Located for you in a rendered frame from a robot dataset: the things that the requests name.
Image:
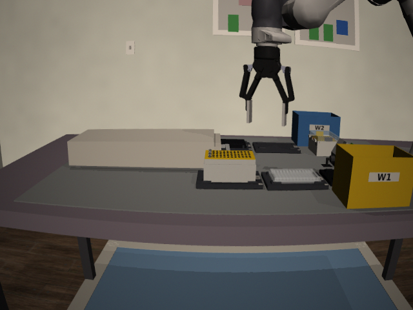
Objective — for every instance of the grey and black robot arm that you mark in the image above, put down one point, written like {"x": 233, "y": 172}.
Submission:
{"x": 270, "y": 16}

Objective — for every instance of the yellow open-top bin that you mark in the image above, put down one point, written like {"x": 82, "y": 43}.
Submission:
{"x": 369, "y": 176}

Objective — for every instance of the dark grey bench mat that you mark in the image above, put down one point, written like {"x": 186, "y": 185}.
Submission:
{"x": 174, "y": 190}

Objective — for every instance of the blue open-top bin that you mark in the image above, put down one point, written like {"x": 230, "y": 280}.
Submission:
{"x": 301, "y": 124}

